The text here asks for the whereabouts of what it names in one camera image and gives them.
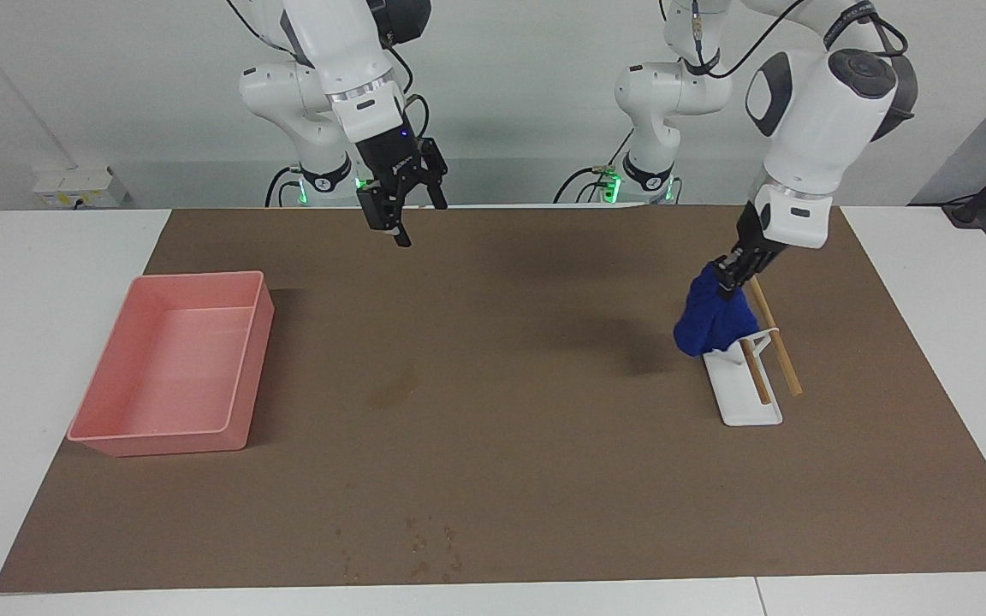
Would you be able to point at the pink plastic bin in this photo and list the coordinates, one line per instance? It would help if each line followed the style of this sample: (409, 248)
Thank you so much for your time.
(176, 368)

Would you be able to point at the white wall power socket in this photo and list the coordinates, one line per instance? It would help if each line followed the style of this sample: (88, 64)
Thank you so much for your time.
(78, 186)

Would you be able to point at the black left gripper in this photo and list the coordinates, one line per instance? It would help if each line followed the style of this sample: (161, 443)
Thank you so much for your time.
(757, 244)

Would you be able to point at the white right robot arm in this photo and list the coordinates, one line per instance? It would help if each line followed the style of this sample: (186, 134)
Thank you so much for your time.
(347, 51)

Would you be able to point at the brown table mat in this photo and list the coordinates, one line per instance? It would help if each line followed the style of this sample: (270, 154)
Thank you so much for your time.
(501, 462)

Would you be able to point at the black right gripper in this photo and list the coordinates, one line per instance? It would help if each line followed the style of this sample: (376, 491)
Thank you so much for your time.
(386, 162)

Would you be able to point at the wooden rack rod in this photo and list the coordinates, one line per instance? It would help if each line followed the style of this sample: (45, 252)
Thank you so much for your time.
(780, 351)
(757, 372)

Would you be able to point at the blue towel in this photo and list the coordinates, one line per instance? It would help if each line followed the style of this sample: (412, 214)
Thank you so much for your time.
(711, 321)

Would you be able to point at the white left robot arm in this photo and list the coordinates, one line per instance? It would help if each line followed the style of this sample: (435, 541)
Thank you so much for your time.
(818, 111)

